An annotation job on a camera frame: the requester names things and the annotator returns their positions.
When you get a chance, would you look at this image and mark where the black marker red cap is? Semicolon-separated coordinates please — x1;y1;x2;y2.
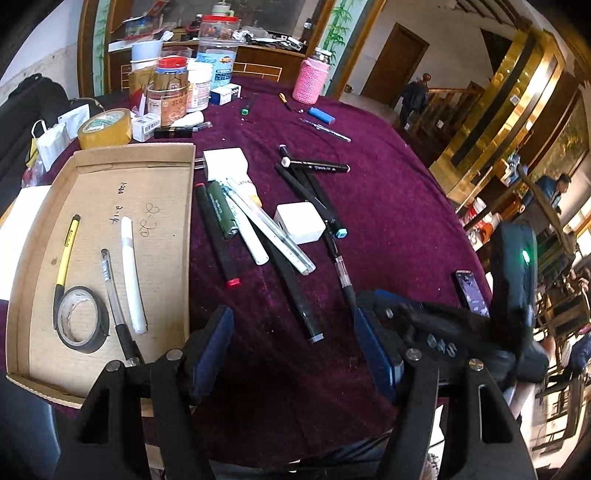
194;183;242;289

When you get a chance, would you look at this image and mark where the dark patterned lighter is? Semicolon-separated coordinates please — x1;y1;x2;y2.
455;270;491;319

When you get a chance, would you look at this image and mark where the bamboo print panel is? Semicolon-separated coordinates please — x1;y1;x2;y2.
323;0;358;84
92;0;114;97

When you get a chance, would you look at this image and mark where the wooden stair railing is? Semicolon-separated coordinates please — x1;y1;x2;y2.
402;74;485;153

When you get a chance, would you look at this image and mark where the white marker pen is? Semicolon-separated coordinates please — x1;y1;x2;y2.
121;217;148;334

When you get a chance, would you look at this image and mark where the yellow black pen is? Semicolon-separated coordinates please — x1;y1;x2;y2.
53;213;81;324

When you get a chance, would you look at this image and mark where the purple velvet tablecloth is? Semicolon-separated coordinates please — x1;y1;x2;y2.
44;76;492;472

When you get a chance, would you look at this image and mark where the shallow cardboard box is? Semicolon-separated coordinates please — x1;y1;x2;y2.
7;143;197;409

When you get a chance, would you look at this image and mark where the large clear jar red lid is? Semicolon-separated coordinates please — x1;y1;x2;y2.
196;15;242;90

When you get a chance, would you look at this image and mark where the red lid jar of sticks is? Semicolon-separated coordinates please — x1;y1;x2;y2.
152;56;190;93

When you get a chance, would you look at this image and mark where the black marker grey cap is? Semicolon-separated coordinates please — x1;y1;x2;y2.
252;222;324;343

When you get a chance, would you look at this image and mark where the black marker white cap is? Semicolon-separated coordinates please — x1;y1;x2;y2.
279;157;351;175

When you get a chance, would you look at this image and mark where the small white charger cube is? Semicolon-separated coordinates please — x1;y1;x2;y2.
274;202;326;245

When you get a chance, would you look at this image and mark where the gold trimmed balustrade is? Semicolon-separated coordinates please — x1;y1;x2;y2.
429;28;583;204

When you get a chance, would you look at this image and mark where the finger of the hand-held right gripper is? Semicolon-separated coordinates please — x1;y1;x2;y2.
373;289;492;334
387;309;500;364

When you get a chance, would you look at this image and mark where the clear jar orange print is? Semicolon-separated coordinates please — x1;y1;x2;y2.
146;83;190;127

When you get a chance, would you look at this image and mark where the white glue tube orange cap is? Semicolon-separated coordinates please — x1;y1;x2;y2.
226;178;263;208

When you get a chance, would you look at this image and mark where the white medicine bottle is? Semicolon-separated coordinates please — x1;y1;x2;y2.
187;62;214;113

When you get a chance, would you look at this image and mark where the white paper packet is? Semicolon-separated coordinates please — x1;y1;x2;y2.
58;104;90;139

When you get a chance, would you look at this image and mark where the small white barcode box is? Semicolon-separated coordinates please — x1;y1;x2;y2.
131;113;161;141

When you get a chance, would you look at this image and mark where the white paper sheet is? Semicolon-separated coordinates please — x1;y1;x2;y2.
0;185;51;301

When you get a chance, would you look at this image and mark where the wooden chair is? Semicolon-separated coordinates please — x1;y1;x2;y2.
538;277;591;352

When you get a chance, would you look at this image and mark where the black bag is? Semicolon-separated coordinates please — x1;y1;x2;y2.
0;74;72;204

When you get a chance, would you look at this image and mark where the white paper bag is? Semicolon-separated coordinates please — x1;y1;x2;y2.
31;119;70;171

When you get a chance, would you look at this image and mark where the pink knit covered jar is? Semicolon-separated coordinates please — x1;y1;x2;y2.
292;48;332;104

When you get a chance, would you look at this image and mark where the gold brown carton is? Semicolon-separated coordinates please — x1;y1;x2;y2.
128;69;155;116

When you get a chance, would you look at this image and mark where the large white charger plug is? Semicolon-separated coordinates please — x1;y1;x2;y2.
194;148;250;182

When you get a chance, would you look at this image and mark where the silver metal pen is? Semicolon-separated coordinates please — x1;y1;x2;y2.
298;117;352;143

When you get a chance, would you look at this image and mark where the plain black marker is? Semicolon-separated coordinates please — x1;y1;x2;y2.
275;164;335;224

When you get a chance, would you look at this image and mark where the black tape roll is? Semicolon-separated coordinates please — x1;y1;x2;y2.
53;286;110;354

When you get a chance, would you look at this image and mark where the yellow packing tape roll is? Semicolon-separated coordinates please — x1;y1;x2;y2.
78;108;133;150

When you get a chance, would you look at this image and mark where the thick white marker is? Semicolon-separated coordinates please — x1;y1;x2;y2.
222;182;270;265

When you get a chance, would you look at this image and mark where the dark green marker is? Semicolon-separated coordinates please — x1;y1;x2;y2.
207;181;240;239

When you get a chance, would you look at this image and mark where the brown wooden door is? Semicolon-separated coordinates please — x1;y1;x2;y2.
360;22;430;100

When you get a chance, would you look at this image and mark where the red white paper cup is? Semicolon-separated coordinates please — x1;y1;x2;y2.
471;220;502;243
464;198;488;227

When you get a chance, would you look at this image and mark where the landscape wall painting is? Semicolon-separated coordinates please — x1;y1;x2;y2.
531;92;591;185

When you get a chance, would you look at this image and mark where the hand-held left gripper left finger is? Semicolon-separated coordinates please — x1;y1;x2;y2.
53;305;236;480

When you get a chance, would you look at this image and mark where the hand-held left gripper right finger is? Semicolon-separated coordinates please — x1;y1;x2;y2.
353;305;539;480

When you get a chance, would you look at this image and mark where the clear gel pen black grip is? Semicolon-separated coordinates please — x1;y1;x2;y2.
100;248;144;365

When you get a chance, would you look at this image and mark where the small blue white box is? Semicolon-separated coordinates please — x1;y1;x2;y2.
210;84;242;105

